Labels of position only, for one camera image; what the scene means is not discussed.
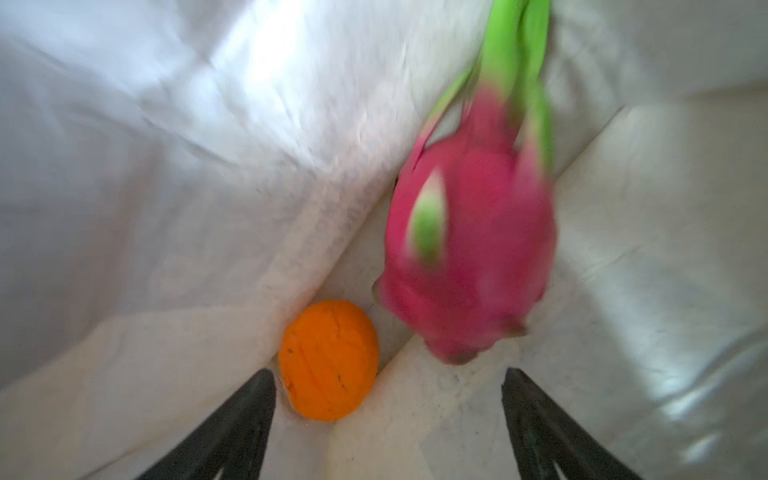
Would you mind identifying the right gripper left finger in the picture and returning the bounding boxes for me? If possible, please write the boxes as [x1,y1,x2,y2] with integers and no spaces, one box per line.
[139,368,277,479]

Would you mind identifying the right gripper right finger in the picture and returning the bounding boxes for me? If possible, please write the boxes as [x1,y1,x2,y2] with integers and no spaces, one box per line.
[501,368,640,480]

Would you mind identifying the orange fruit front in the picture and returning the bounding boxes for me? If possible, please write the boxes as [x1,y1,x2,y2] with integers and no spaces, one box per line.
[278,300,379,422]

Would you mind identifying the pink dragon fruit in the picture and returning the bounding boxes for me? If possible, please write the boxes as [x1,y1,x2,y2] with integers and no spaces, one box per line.
[373,1,558,365]

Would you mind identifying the cream canvas tote bag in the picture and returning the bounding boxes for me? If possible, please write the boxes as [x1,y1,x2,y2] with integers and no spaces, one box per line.
[1,1,767,479]

